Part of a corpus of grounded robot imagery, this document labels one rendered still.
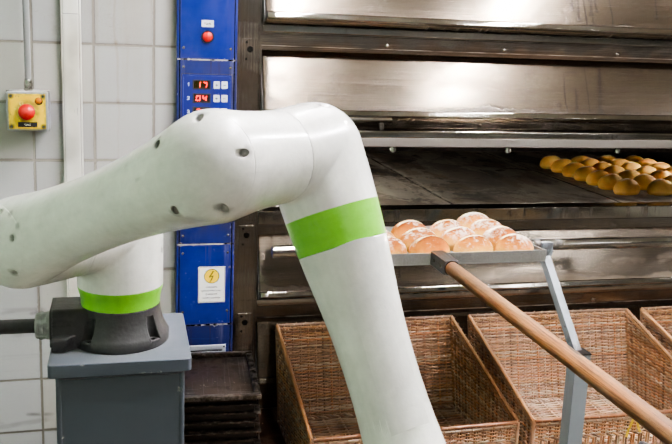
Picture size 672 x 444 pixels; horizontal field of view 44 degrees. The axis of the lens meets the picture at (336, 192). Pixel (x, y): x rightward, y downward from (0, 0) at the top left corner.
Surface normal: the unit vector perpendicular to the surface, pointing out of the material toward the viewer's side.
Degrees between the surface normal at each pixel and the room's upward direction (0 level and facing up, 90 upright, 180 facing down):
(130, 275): 90
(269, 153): 70
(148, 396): 90
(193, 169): 86
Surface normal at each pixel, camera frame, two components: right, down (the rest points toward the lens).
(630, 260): 0.24, -0.15
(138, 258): 0.60, 0.18
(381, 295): 0.49, -0.12
